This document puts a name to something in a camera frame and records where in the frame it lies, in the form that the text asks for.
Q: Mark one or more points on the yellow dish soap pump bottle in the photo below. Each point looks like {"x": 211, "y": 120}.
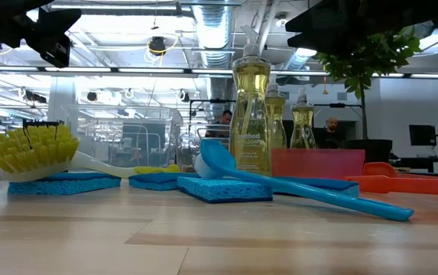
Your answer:
{"x": 302, "y": 122}
{"x": 251, "y": 114}
{"x": 276, "y": 114}

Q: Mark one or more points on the yellow-bristled white dish brush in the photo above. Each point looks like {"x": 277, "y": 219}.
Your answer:
{"x": 31, "y": 153}

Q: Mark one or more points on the small clear plastic bin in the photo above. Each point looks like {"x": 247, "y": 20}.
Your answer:
{"x": 186, "y": 145}

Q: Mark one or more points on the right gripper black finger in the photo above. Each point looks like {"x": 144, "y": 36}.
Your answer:
{"x": 322, "y": 19}
{"x": 322, "y": 42}

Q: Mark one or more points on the blue kitchen sponge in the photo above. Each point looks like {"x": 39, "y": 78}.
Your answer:
{"x": 329, "y": 183}
{"x": 222, "y": 190}
{"x": 153, "y": 182}
{"x": 62, "y": 185}

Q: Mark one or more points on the person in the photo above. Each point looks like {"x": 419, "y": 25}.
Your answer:
{"x": 329, "y": 130}
{"x": 222, "y": 122}

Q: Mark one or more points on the dark background desk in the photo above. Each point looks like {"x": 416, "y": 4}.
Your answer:
{"x": 425, "y": 162}

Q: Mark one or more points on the green leafy plant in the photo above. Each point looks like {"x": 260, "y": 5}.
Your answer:
{"x": 371, "y": 57}

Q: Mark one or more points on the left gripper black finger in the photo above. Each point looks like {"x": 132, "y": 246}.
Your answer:
{"x": 58, "y": 51}
{"x": 58, "y": 24}

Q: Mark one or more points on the black ceiling-hung device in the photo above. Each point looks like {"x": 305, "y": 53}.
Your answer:
{"x": 157, "y": 46}

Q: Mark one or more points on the silver ventilation duct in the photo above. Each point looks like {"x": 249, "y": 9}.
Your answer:
{"x": 213, "y": 34}

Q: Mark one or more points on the large clear plastic bin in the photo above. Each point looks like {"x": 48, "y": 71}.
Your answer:
{"x": 127, "y": 145}

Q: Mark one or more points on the blue dish brush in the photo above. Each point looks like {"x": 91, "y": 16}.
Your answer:
{"x": 218, "y": 156}

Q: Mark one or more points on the black plant pot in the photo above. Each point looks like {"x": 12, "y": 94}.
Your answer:
{"x": 371, "y": 151}

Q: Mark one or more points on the black computer monitor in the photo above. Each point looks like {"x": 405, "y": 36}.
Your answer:
{"x": 423, "y": 135}

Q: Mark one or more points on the red translucent plastic bin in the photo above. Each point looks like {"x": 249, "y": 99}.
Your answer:
{"x": 318, "y": 164}

